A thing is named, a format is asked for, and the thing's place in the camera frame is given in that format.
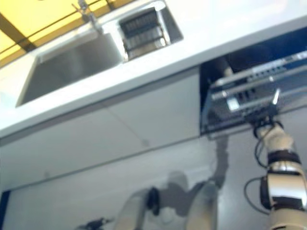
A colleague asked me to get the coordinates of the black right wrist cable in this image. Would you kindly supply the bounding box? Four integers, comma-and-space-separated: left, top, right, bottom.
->
244, 138, 271, 215

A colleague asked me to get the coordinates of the dark window frame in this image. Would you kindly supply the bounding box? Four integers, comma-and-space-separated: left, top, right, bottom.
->
0, 0, 120, 56

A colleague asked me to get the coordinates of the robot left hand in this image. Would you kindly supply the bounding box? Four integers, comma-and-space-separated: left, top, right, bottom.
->
77, 217, 115, 230

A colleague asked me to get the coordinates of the chrome faucet pipe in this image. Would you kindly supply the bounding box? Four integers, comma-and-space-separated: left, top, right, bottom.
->
72, 0, 104, 34

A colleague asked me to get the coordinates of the black sink dish rack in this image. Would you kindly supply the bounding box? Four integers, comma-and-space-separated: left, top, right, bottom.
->
118, 6, 169, 60

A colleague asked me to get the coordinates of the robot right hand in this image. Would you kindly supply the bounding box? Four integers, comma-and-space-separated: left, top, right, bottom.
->
244, 88, 284, 138

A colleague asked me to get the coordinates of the stainless steel kitchen sink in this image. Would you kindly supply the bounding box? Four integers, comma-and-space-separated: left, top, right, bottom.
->
15, 0, 185, 108

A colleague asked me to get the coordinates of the white cabinet door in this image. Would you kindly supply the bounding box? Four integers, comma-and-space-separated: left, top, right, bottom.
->
105, 67, 201, 154
0, 107, 149, 190

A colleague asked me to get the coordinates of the open built-in dishwasher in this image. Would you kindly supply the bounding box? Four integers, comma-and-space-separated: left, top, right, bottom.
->
199, 25, 307, 141

